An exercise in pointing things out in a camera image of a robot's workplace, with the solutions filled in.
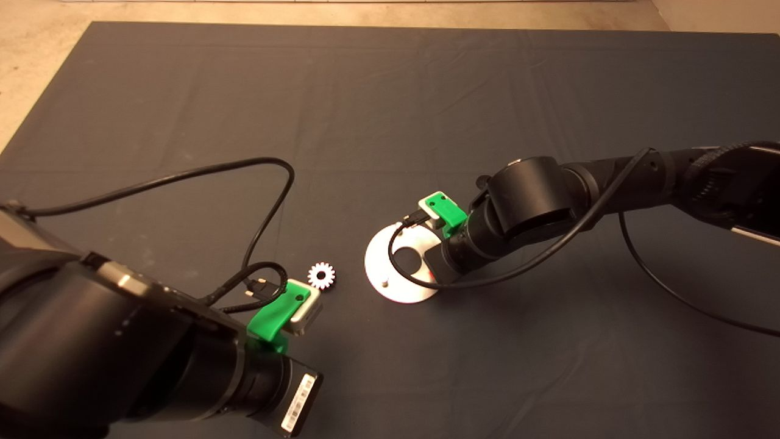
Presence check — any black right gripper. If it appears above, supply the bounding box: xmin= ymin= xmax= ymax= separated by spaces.
xmin=424 ymin=207 xmax=507 ymax=286

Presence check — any round metal carrier plate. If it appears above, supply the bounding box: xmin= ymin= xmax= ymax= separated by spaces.
xmin=364 ymin=221 xmax=449 ymax=304

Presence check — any dark grey table cloth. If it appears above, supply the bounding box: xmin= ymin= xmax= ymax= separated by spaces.
xmin=0 ymin=23 xmax=780 ymax=439

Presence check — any green right camera mount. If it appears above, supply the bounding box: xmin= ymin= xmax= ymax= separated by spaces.
xmin=425 ymin=191 xmax=469 ymax=238

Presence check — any small steel planetary gear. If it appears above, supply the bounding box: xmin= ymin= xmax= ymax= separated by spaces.
xmin=308 ymin=262 xmax=336 ymax=290

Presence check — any black camera cable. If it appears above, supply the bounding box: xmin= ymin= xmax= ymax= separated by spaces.
xmin=0 ymin=157 xmax=296 ymax=315
xmin=388 ymin=148 xmax=780 ymax=337

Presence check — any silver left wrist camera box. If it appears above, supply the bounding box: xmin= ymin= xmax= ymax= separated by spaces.
xmin=286 ymin=279 xmax=324 ymax=337

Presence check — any black right camera cable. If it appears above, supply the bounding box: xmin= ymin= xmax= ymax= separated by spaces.
xmin=388 ymin=148 xmax=780 ymax=337

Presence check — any green left camera mount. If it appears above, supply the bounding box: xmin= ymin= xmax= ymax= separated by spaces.
xmin=247 ymin=288 xmax=311 ymax=355

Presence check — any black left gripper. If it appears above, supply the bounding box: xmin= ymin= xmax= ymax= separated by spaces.
xmin=238 ymin=352 xmax=324 ymax=438

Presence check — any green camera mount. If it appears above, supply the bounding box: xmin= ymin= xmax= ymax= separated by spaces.
xmin=247 ymin=288 xmax=311 ymax=355
xmin=425 ymin=191 xmax=469 ymax=238

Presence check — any black left camera cable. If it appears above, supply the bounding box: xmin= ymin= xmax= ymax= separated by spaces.
xmin=0 ymin=157 xmax=296 ymax=315

